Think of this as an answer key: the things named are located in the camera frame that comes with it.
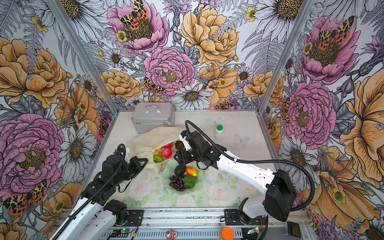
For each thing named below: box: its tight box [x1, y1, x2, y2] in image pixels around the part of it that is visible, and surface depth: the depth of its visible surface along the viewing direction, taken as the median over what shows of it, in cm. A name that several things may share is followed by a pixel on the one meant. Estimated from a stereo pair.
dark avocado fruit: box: [174, 164, 187, 176], surface depth 87 cm
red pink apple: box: [163, 147, 172, 158], surface depth 96 cm
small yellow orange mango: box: [185, 166, 198, 177], surface depth 87 cm
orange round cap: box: [219, 226, 235, 240], surface depth 63 cm
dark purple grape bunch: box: [169, 174, 187, 192], surface depth 81 cm
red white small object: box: [166, 229, 178, 240], surface depth 67 cm
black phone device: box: [287, 221, 302, 238], surface depth 71 cm
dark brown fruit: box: [175, 140, 185, 150], surface depth 99 cm
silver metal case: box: [131, 102, 175, 134], surface depth 101 cm
